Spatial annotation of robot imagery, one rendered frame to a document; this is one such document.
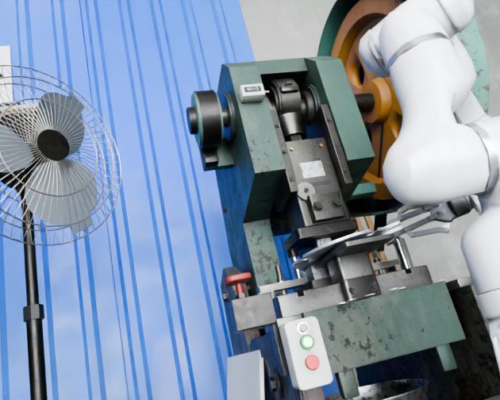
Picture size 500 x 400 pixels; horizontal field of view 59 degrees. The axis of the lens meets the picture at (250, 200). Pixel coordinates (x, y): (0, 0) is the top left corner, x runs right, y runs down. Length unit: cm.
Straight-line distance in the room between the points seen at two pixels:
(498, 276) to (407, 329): 53
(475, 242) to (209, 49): 264
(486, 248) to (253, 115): 87
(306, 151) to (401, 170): 75
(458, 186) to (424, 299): 56
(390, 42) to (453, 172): 26
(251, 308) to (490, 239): 55
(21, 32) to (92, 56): 44
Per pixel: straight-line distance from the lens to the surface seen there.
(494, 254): 67
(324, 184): 136
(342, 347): 110
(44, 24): 328
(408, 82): 77
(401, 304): 117
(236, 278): 103
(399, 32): 81
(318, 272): 131
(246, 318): 102
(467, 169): 69
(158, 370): 238
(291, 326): 95
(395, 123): 163
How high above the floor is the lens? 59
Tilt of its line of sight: 19 degrees up
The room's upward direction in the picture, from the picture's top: 13 degrees counter-clockwise
